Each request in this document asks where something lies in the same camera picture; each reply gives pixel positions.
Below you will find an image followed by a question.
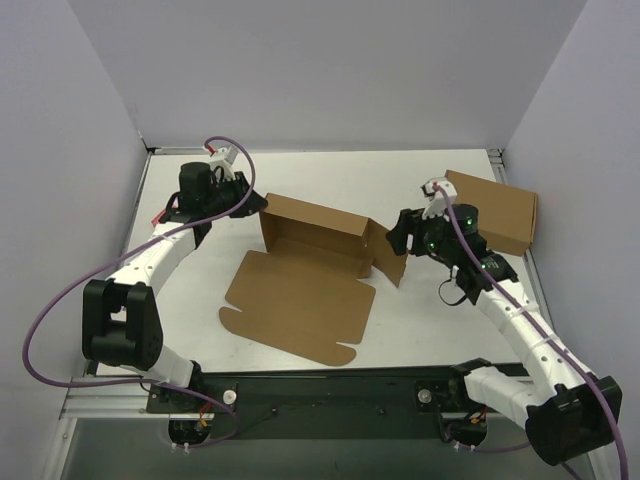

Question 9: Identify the brown cardboard box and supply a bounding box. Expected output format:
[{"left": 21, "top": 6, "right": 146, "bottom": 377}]
[
  {"left": 445, "top": 170, "right": 538, "bottom": 257},
  {"left": 219, "top": 193, "right": 407, "bottom": 367}
]

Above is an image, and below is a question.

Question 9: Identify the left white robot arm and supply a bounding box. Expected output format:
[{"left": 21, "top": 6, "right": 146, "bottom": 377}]
[{"left": 82, "top": 161, "right": 268, "bottom": 412}]

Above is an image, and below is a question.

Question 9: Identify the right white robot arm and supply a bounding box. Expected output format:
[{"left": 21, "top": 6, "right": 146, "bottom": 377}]
[{"left": 386, "top": 204, "right": 622, "bottom": 466}]

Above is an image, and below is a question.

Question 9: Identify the small pink box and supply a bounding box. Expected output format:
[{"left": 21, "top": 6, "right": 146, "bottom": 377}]
[{"left": 151, "top": 210, "right": 166, "bottom": 227}]

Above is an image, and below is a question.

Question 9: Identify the folded brown cardboard box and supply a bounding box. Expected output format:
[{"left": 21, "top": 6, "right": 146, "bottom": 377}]
[{"left": 445, "top": 170, "right": 538, "bottom": 257}]

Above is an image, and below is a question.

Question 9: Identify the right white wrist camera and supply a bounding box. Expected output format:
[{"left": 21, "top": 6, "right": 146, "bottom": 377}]
[{"left": 421, "top": 177, "right": 457, "bottom": 220}]

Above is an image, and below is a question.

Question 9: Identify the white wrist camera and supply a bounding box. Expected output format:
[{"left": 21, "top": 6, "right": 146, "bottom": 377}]
[
  {"left": 421, "top": 177, "right": 457, "bottom": 220},
  {"left": 208, "top": 145, "right": 238, "bottom": 181}
]

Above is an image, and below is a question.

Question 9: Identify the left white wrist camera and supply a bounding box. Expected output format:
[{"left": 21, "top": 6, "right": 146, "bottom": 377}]
[{"left": 208, "top": 145, "right": 238, "bottom": 181}]

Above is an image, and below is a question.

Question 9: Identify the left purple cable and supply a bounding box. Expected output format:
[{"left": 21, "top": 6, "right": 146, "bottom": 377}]
[{"left": 23, "top": 134, "right": 257, "bottom": 446}]

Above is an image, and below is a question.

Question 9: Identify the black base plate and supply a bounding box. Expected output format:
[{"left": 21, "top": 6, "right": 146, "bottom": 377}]
[{"left": 146, "top": 366, "right": 493, "bottom": 444}]

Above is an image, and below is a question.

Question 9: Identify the aluminium frame rail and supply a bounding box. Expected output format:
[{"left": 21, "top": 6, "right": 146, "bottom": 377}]
[{"left": 59, "top": 377, "right": 156, "bottom": 421}]

